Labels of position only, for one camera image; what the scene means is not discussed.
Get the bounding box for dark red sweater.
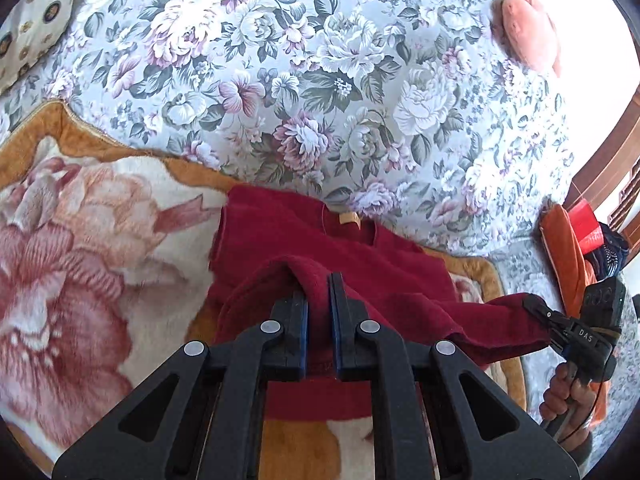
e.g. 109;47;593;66
206;185;549;422

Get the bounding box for person's right hand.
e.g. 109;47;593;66
539;363;597;452

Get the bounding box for orange folded cloth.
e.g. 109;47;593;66
538;202;609;430

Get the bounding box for dark blue patterned cloth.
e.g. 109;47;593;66
585;223;630;282

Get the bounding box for red packet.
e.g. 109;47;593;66
568;198;604;255

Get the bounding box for wooden chair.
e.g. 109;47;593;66
563;91;639;261

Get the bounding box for fleece flower blanket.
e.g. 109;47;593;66
1;102;524;479

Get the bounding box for floral bed quilt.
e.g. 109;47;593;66
0;0;640;461

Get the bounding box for pink cushion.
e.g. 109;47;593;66
500;0;561;76

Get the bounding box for cream medallion pillow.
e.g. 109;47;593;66
1;0;74;91

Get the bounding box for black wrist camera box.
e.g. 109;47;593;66
580;276;626;340

